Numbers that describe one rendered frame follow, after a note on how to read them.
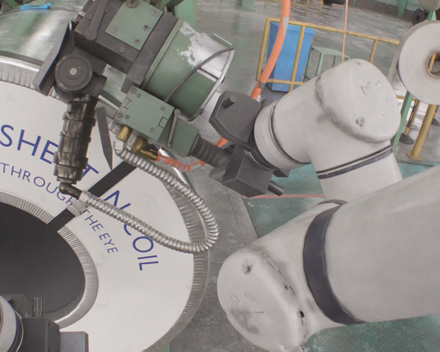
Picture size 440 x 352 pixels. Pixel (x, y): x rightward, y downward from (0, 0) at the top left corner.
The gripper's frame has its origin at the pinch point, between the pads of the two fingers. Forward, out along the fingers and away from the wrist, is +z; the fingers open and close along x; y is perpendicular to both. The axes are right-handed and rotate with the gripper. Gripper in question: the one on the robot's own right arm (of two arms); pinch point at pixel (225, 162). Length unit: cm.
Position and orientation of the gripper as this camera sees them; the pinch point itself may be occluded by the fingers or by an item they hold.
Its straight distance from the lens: 63.4
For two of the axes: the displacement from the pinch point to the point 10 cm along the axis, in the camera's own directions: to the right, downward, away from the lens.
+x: 3.4, -8.8, 3.2
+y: 8.4, 4.4, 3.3
